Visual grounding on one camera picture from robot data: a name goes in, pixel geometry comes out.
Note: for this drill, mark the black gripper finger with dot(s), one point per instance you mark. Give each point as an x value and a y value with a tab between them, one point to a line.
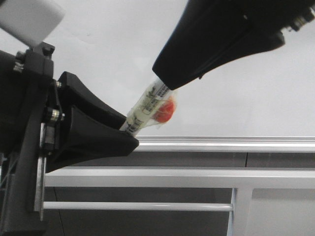
210	33

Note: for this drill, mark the white whiteboard with aluminium frame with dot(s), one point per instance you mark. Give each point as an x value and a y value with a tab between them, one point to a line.
264	102

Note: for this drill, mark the white marker with red magnet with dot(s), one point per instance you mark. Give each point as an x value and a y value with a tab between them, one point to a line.
156	106

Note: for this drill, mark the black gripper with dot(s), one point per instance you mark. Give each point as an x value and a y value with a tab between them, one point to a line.
32	107
268	17

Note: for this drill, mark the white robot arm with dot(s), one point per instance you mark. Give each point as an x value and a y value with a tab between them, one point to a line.
30	21

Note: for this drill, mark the white metal stand frame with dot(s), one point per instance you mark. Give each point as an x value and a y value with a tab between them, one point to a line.
264	201

